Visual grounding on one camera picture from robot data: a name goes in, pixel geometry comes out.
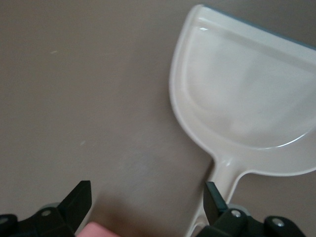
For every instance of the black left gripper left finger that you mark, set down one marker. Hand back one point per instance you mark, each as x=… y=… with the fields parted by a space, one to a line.
x=79 y=200

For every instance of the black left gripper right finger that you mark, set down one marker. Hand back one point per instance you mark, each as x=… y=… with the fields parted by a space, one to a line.
x=212 y=205

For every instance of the beige plastic dustpan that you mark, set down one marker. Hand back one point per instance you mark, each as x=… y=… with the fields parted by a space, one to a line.
x=247 y=86

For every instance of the pink plastic bin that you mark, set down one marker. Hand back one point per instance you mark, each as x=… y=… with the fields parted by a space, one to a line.
x=96 y=230

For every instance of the brown table cover sheet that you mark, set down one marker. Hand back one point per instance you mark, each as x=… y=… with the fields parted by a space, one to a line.
x=74 y=98

